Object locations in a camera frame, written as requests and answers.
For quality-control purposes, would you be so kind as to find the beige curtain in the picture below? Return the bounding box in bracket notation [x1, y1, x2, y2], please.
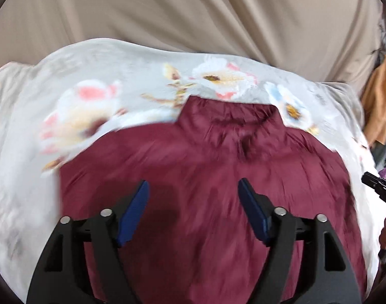
[0, 0, 382, 86]

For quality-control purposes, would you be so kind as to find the maroon puffer jacket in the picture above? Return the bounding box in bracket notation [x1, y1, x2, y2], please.
[59, 96, 367, 303]

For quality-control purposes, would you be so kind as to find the orange hanging garment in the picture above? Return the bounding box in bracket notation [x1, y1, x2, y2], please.
[361, 54, 386, 147]

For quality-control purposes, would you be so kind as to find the white floral blanket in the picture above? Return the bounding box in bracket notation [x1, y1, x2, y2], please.
[0, 39, 386, 300]

